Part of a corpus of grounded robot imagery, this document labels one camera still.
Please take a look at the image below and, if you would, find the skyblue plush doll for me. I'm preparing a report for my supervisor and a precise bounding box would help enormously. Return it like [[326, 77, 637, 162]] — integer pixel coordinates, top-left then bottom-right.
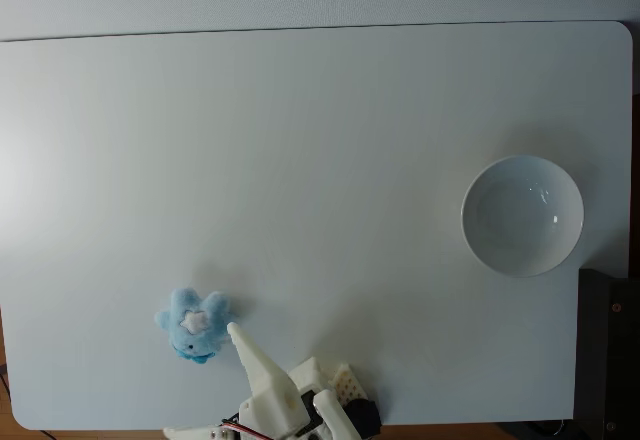
[[153, 286, 236, 367]]

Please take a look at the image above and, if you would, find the white ceramic bowl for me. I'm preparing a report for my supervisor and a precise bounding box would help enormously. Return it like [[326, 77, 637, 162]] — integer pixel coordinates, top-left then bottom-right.
[[460, 154, 585, 278]]

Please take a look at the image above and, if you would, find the red white servo cable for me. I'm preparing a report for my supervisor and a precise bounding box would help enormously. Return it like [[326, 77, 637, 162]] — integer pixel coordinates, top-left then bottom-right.
[[219, 415, 274, 440]]

